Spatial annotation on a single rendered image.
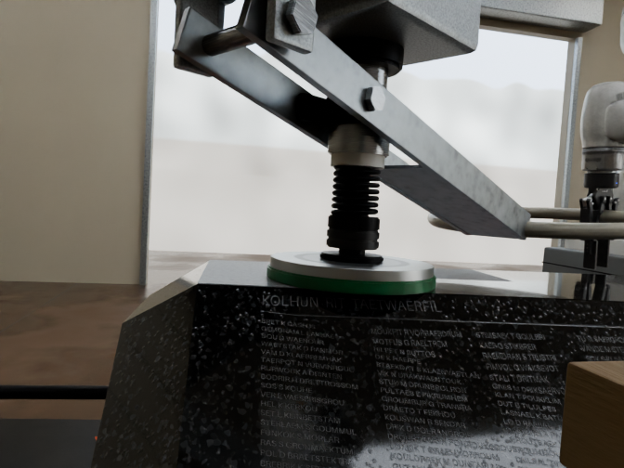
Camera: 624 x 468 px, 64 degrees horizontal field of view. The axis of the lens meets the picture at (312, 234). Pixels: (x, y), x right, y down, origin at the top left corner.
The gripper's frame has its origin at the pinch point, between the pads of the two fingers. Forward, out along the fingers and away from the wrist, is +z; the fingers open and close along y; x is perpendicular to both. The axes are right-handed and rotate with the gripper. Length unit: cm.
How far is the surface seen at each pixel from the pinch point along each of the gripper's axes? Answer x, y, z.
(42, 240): -491, 102, 43
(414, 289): 28, 85, -6
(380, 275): 27, 89, -8
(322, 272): 23, 94, -8
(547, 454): 43, 81, 8
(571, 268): -33, -44, 13
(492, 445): 40, 86, 7
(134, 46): -469, 12, -150
